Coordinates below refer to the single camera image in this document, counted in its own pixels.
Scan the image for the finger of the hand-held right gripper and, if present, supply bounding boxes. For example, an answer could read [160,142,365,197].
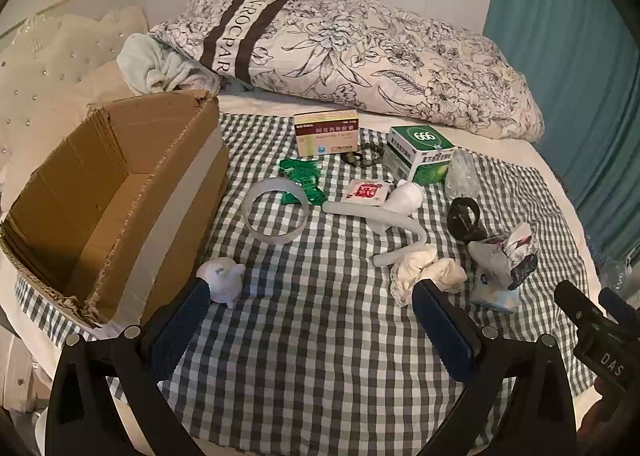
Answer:
[554,280,601,329]
[599,287,640,334]

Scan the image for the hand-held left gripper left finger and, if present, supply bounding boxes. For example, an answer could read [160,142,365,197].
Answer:
[47,280,217,456]

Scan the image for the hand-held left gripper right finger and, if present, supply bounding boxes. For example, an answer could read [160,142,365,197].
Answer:
[411,280,578,456]

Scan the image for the clear tape roll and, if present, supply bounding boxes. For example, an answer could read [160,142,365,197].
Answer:
[241,177,308,244]

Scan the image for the pale grey handheld device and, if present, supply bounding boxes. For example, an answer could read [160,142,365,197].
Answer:
[322,181,426,235]

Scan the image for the brown cardboard box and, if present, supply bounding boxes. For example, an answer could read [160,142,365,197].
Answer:
[0,90,231,329]

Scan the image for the beige medicine box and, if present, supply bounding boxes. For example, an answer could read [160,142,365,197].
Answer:
[293,110,361,157]

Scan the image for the person's right hand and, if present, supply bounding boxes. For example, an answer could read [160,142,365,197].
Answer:
[580,383,633,456]

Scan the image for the clear plastic bottle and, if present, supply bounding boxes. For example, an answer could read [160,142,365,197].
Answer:
[585,236,640,297]

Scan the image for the pale blue tissue packet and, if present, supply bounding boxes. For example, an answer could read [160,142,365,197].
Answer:
[470,268,521,313]

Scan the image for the crumpled cream tissue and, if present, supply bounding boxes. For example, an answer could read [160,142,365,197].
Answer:
[390,245,469,307]

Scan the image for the small white toy figure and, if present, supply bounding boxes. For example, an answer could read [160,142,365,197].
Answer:
[196,257,247,309]

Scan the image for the crumpled silver wrapper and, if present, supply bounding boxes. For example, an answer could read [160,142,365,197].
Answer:
[467,222,540,289]

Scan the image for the white curved tube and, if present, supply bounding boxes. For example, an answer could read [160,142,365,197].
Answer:
[372,218,432,267]

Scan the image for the checkered grey white cloth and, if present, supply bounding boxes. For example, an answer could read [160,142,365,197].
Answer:
[15,113,608,456]

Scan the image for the clear plastic bag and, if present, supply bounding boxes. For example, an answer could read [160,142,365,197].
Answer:
[445,148,481,199]

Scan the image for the red and white sachet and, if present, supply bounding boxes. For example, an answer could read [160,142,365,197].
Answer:
[345,179,393,204]

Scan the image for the green medicine box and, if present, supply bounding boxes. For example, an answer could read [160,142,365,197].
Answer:
[382,126,456,185]

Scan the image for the green foil sachets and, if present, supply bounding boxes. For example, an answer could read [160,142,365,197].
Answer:
[279,157,326,207]

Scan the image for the teal curtain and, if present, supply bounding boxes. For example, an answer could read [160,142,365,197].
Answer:
[482,0,640,247]

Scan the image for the pale green towel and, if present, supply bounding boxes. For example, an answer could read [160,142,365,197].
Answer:
[117,33,223,96]

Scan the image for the cream studded cushion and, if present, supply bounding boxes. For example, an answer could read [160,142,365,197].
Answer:
[0,6,151,171]

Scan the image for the floral printed quilt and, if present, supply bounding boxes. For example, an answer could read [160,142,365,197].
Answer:
[150,0,546,141]

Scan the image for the black glossy ring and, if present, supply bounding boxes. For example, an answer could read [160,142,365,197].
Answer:
[447,196,488,241]

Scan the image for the dark bead bracelet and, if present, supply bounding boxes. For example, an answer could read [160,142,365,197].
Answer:
[345,138,388,167]

